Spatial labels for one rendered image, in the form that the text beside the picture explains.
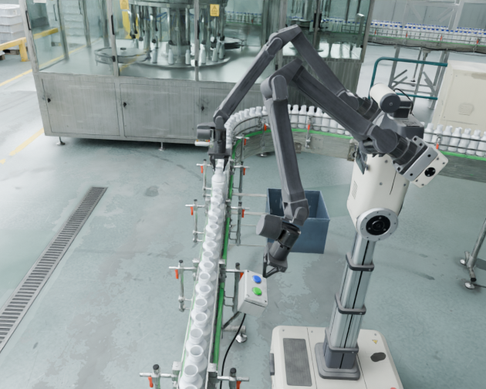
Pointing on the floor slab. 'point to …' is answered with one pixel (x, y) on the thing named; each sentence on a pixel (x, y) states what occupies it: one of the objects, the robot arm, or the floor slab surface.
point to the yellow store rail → (9, 47)
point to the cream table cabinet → (470, 98)
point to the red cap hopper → (441, 52)
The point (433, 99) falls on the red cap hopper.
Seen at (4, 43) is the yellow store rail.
